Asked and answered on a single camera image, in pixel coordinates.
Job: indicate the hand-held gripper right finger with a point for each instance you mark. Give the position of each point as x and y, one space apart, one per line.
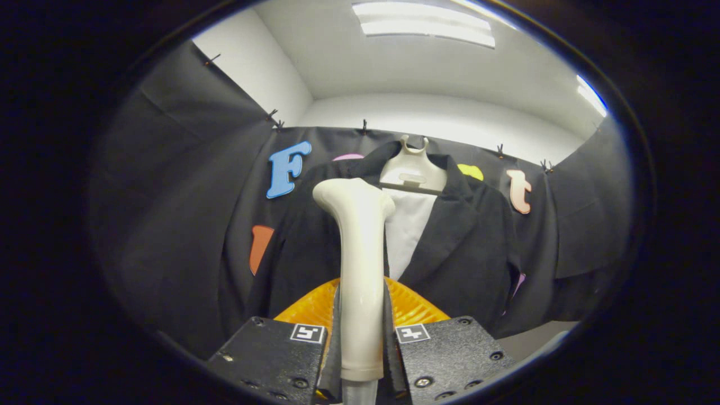
450 354

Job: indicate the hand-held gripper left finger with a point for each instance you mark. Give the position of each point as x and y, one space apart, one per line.
270 354

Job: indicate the black blazer jacket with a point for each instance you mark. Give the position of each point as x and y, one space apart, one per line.
461 247

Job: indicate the white garment steamer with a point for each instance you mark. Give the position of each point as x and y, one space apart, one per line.
360 270

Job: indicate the white shirt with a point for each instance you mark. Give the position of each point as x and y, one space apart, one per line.
408 230

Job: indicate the white steamer hanger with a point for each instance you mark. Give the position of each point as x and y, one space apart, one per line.
413 169

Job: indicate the grey and beige cabinet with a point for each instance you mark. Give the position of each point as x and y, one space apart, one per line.
534 337

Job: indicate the black backdrop cloth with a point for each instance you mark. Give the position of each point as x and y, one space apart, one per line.
180 169

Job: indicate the row of black clips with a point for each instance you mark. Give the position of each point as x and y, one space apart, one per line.
364 126

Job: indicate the narrow ceiling light panel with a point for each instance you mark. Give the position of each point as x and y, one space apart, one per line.
590 94

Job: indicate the large ceiling light panel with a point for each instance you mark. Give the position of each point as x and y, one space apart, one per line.
427 25

